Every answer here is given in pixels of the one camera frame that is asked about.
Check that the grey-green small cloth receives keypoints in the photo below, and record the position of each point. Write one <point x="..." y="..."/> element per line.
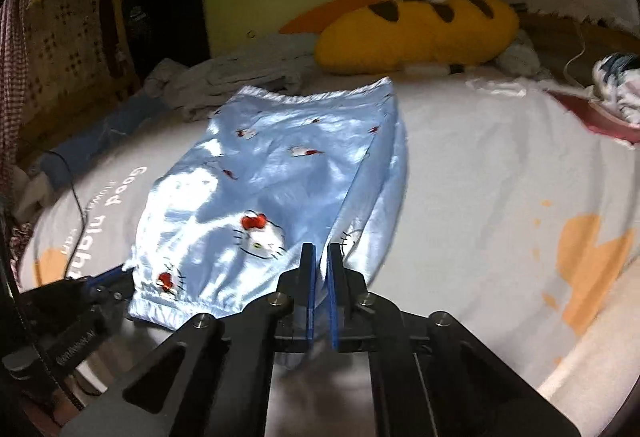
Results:
<point x="521" y="59"/>

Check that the orange pillow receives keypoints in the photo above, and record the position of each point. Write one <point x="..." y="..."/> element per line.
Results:
<point x="318" y="18"/>

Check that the crumpled grey blanket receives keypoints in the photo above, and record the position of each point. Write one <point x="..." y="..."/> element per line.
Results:
<point x="273" y="46"/>

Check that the light blue Hello Kitty pants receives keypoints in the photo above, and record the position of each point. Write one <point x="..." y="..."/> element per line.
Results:
<point x="270" y="174"/>

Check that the plaid bed curtain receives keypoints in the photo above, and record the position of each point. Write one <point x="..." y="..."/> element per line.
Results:
<point x="14" y="75"/>

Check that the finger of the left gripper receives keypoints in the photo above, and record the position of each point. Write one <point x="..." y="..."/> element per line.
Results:
<point x="118" y="277"/>

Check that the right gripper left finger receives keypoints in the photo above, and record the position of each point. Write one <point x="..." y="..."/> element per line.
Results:
<point x="212" y="377"/>

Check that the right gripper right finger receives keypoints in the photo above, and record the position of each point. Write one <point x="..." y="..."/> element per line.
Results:
<point x="430" y="376"/>

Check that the blue patterned pillow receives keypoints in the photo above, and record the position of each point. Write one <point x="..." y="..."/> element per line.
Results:
<point x="74" y="156"/>

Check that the black hanging garment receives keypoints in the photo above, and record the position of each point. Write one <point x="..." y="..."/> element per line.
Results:
<point x="165" y="29"/>

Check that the yellow tiger-striped plush pillow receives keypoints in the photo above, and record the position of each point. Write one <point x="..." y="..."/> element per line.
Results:
<point x="392" y="35"/>

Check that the black white crumpled clothes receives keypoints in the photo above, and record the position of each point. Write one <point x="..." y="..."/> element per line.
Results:
<point x="616" y="86"/>

